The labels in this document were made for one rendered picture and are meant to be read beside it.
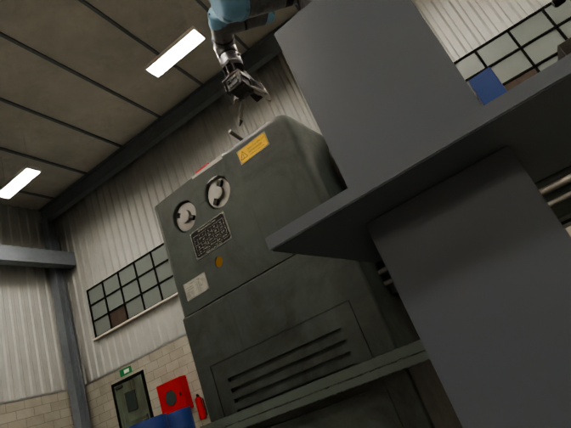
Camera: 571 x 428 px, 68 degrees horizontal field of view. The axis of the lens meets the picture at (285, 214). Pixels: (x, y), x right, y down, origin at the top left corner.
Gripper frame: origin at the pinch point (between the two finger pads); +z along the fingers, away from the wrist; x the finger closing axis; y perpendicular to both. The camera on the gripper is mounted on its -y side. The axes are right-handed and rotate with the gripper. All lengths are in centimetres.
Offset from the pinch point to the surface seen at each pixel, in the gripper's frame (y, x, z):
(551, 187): 4, 59, 66
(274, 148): 14.2, 8.0, 23.7
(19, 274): -434, -1013, -407
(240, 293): 14, -19, 55
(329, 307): 14, 5, 69
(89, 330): -564, -965, -225
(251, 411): 18, -24, 85
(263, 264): 14, -8, 52
